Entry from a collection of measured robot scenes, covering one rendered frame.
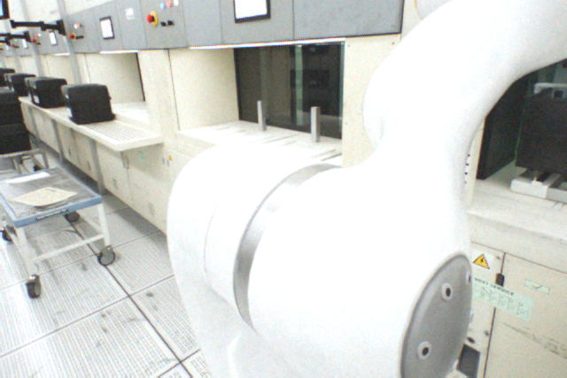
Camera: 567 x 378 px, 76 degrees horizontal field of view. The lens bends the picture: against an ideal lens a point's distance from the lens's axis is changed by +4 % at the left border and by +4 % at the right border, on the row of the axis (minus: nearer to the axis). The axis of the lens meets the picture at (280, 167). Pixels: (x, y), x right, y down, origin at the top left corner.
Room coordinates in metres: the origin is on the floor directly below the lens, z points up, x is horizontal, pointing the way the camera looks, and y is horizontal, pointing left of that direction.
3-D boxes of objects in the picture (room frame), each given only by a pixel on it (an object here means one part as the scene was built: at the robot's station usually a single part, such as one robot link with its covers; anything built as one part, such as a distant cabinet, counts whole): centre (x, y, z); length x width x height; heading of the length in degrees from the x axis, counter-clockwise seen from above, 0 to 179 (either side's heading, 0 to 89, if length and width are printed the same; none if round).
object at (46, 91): (3.53, 2.19, 0.93); 0.30 x 0.28 x 0.26; 44
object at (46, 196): (2.00, 1.42, 0.47); 0.31 x 0.23 x 0.02; 63
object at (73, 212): (2.15, 1.52, 0.24); 0.97 x 0.52 x 0.48; 44
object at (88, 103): (2.64, 1.40, 0.93); 0.30 x 0.28 x 0.26; 39
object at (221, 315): (0.24, 0.01, 1.07); 0.19 x 0.12 x 0.24; 39
